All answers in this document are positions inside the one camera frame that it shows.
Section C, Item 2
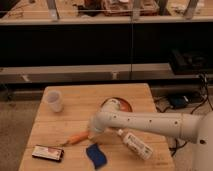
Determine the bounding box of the black power adapter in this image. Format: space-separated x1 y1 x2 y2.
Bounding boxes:
168 96 188 109

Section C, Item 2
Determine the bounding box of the orange pepper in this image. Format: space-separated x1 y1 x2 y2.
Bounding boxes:
63 131 89 146

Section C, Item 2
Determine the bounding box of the black snack box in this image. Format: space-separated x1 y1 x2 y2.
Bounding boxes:
32 145 64 162

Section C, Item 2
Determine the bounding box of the black device on shelf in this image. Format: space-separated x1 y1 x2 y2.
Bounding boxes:
169 49 213 75

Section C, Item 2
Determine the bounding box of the blue sponge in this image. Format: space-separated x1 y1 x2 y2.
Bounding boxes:
86 144 107 169

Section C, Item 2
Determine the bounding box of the translucent plastic cup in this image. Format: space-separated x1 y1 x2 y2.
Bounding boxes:
44 90 63 113

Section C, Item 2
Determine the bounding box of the white plastic bottle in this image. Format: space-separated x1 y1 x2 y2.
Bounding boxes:
117 129 153 160

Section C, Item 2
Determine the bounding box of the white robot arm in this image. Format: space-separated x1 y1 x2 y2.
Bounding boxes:
89 98 213 171

